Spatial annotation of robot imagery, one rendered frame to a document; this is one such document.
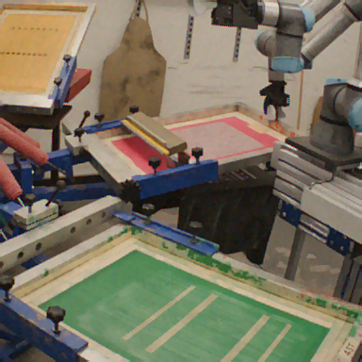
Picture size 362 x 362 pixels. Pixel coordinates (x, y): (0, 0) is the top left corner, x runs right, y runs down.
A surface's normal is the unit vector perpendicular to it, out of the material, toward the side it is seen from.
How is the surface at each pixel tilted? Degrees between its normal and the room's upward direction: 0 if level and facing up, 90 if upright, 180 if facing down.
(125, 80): 87
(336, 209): 90
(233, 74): 90
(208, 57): 90
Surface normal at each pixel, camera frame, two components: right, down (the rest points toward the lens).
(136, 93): -0.04, 0.37
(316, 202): -0.82, 0.13
